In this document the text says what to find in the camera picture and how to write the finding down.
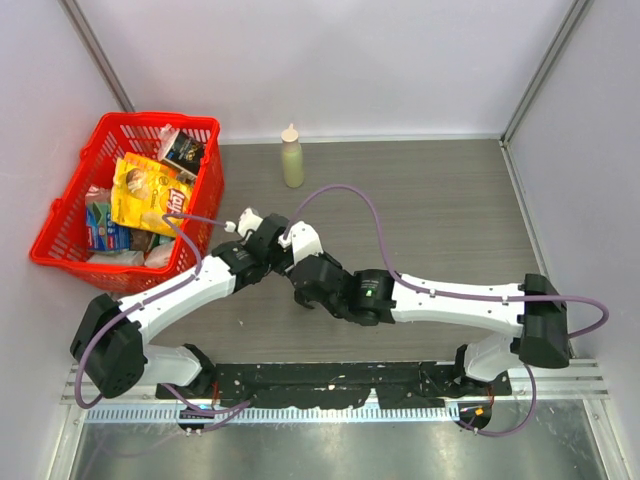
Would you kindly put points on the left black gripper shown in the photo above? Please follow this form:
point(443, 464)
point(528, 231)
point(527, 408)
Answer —
point(270, 232)

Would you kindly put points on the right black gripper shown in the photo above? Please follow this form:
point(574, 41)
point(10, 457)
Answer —
point(310, 284)

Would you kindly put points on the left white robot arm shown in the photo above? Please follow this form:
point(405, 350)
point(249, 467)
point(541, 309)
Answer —
point(113, 343)

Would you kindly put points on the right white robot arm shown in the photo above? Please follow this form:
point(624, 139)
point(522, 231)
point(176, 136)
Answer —
point(527, 321)

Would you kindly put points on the pale green squeeze bottle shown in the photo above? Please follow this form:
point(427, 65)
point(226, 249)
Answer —
point(292, 157)

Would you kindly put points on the white plastic bag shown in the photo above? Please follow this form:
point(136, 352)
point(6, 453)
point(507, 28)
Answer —
point(157, 257)

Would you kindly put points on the black and white snack box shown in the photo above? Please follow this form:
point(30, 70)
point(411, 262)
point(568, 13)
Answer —
point(180, 152)

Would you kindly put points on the yellow Lays chip bag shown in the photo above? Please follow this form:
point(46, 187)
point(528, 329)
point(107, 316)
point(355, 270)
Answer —
point(143, 191)

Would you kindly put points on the blue snack package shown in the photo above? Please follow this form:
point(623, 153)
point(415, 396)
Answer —
point(103, 234)

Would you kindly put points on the red plastic shopping basket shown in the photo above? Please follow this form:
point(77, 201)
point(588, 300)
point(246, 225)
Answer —
point(63, 239)

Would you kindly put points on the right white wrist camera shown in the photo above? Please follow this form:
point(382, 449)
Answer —
point(302, 240)

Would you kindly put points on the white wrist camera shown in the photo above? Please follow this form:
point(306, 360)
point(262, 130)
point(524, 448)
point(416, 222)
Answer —
point(247, 223)
point(302, 240)

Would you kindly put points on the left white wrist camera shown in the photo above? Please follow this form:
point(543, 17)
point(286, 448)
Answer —
point(247, 223)

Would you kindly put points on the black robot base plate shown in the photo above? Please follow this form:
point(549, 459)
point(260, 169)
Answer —
point(338, 385)

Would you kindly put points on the white slotted cable duct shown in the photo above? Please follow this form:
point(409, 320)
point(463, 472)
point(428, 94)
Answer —
point(369, 413)

